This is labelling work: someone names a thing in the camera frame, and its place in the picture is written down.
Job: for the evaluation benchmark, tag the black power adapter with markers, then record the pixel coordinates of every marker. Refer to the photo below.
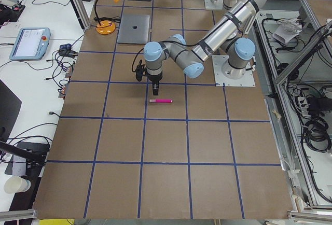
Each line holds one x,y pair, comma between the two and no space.
66,50

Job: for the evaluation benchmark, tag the pink highlighter pen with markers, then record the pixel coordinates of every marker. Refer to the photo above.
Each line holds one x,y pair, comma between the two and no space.
160,100

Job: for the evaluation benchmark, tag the grey closed laptop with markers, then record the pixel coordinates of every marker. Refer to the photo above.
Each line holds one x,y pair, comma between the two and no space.
134,29

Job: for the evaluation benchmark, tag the blue teach pendant tablet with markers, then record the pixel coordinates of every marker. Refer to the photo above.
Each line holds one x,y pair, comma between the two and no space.
31,44

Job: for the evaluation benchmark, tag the white power strip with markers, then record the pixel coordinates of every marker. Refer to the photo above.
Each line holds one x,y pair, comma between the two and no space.
301,103

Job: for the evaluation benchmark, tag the white paper cup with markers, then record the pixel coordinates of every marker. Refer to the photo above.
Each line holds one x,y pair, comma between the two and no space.
16,184

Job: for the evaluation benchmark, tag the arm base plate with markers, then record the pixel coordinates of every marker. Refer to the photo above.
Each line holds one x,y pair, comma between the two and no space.
227,76
213,4

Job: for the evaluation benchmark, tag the aluminium frame post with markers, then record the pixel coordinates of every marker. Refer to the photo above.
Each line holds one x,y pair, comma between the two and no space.
81,14

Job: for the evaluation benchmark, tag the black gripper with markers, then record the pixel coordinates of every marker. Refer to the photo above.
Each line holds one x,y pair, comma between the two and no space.
155,79

